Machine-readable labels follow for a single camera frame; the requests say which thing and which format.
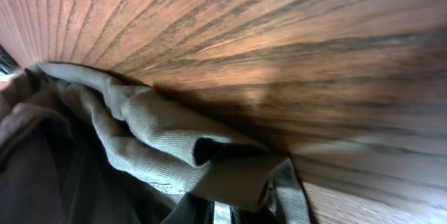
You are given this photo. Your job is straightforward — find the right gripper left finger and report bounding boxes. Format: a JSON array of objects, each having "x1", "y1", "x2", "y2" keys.
[{"x1": 161, "y1": 193, "x2": 214, "y2": 224}]

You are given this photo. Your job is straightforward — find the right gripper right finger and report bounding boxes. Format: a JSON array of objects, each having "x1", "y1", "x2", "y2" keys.
[{"x1": 230, "y1": 207, "x2": 279, "y2": 224}]

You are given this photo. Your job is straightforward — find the grey shorts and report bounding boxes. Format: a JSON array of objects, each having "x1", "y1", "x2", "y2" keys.
[{"x1": 1, "y1": 63, "x2": 311, "y2": 223}]

